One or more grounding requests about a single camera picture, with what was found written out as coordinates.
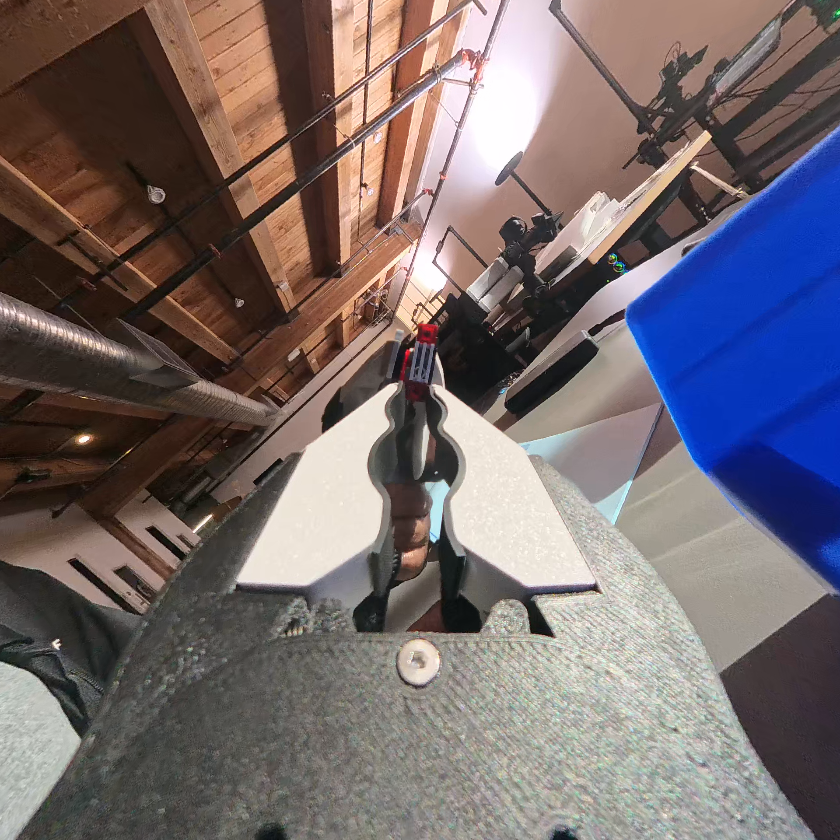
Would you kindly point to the wooden-top background table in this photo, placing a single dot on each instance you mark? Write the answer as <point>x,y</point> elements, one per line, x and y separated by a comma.
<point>663,177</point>

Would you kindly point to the dark vent grille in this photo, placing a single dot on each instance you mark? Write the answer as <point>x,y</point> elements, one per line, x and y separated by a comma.
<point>154,358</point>

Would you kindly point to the person's grey trousers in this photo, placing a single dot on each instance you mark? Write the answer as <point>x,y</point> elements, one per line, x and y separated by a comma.
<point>26,754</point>

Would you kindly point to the sprinkler pipe with red fittings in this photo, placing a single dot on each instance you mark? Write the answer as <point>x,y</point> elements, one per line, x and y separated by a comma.
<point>461,131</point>

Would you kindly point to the small red brick assembly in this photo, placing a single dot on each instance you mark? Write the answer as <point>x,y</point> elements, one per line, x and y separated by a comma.
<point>426,331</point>

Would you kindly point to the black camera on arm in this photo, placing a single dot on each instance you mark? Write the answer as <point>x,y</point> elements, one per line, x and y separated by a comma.
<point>515,233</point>

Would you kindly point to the thick black ceiling pipe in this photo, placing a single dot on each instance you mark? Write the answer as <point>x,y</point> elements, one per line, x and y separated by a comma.
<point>295,184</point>

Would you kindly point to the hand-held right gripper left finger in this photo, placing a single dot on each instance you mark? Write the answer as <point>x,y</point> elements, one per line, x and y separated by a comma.
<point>308,518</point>

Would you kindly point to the light blue instruction booklet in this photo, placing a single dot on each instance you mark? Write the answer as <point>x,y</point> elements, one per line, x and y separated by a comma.
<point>577,472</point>

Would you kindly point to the black equipment rack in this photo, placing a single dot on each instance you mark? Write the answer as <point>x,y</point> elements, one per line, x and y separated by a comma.
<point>682,65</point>

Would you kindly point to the person's left hand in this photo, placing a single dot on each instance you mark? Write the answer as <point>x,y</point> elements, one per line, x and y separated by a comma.
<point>410,525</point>

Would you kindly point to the black round floor lamp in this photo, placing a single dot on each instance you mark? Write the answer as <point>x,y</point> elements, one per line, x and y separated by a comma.
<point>510,169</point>

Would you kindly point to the blue plastic bin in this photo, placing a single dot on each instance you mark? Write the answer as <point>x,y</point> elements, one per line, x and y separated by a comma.
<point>741,341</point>

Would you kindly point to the stack of flat white boxes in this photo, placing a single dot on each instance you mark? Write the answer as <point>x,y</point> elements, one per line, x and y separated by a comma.
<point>590,216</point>

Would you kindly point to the black office chair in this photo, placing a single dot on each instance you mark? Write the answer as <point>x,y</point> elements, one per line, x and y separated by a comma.
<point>472,354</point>

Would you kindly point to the person's black jacket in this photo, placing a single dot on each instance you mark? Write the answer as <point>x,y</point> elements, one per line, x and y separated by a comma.
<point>52,617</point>

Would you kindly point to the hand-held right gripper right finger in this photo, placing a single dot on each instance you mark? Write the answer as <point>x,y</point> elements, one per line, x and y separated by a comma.
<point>518,518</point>

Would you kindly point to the black power bank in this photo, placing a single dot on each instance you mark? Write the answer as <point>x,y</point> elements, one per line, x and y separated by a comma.
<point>551,371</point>

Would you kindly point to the silver ventilation duct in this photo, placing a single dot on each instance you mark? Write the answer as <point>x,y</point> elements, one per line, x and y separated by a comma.
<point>65,348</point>

